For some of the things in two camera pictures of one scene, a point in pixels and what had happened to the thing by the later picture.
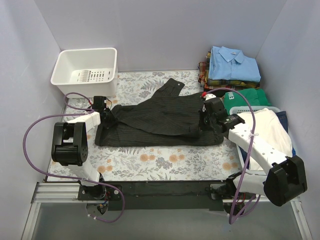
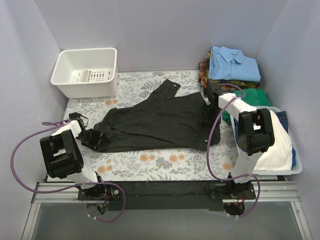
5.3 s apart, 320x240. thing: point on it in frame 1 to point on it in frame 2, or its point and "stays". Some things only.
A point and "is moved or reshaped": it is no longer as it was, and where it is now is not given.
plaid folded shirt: [207, 83] stays
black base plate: [160, 195] stays
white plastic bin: [93, 71] stays
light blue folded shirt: [228, 64] stays
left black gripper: [108, 117] to [96, 139]
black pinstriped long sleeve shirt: [170, 119] is moved or reshaped
